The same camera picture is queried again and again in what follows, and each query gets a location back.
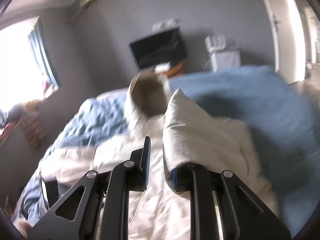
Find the bright window with curtain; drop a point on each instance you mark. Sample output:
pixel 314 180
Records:
pixel 26 72

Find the wicker basket by window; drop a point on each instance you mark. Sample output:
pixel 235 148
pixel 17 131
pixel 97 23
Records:
pixel 32 126

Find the blue fleece blanket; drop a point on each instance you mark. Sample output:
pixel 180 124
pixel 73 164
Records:
pixel 284 125

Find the white wifi router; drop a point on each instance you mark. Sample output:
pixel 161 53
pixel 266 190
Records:
pixel 215 43

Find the black flat screen television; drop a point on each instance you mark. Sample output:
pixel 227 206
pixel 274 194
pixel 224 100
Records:
pixel 163 47

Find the cream puffer hooded jacket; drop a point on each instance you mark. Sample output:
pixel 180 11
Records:
pixel 181 132

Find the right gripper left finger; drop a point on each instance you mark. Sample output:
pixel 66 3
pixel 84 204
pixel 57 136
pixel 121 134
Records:
pixel 97 202

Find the white bedroom door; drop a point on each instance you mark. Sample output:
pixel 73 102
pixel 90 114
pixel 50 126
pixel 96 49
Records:
pixel 288 39

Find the white box under television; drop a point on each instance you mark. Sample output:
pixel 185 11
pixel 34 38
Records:
pixel 163 67

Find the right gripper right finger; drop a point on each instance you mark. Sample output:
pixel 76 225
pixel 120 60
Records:
pixel 223 207

